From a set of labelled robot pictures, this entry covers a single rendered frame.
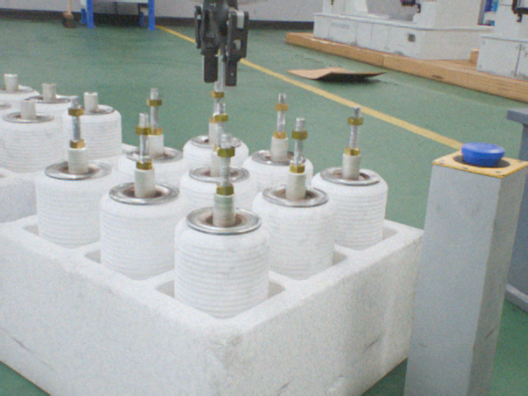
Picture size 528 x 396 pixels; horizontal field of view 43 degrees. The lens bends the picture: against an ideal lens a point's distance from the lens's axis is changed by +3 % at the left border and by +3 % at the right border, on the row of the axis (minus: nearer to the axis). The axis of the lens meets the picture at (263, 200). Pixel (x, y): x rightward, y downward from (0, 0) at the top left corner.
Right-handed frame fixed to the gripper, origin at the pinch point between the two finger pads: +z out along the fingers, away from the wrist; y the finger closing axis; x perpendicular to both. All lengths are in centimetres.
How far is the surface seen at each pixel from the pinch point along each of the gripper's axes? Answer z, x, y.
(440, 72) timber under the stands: 32, 216, -199
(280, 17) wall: 27, 317, -583
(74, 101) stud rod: 1.1, -21.8, 9.5
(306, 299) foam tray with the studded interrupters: 17.0, -5.2, 35.9
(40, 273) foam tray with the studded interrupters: 19.1, -27.4, 15.4
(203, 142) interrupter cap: 9.5, -2.0, -0.9
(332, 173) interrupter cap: 9.5, 7.5, 19.5
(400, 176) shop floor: 36, 74, -48
